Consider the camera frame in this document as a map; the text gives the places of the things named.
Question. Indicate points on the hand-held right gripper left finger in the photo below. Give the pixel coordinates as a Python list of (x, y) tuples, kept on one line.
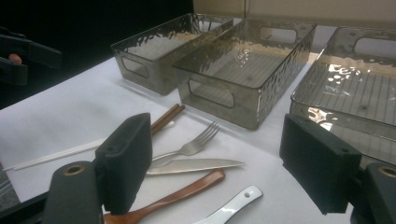
[(124, 165)]

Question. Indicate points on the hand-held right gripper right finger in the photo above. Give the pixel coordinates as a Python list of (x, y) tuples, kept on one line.
[(320, 165)]

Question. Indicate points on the white chopstick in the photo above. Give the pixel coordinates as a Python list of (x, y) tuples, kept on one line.
[(71, 148), (62, 154)]

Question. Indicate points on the brown wooden chopstick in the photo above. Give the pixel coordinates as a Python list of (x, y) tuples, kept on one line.
[(172, 118), (166, 115)]

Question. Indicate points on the brown wooden spoon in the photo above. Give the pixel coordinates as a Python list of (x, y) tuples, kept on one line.
[(186, 189)]

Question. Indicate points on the metal fork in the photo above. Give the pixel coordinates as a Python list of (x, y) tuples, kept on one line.
[(190, 148)]

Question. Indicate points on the metal knife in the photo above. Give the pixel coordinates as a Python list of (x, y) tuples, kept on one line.
[(193, 165)]

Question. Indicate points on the clear grey plastic bin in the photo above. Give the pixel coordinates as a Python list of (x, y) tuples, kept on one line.
[(342, 93), (162, 77), (249, 115)]

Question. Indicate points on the white ceramic spoon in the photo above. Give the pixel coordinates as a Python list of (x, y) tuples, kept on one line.
[(236, 202)]

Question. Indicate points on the black curtain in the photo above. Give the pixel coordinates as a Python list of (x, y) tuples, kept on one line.
[(93, 25)]

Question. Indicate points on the light wooden furniture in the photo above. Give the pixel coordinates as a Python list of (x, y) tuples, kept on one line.
[(311, 9)]

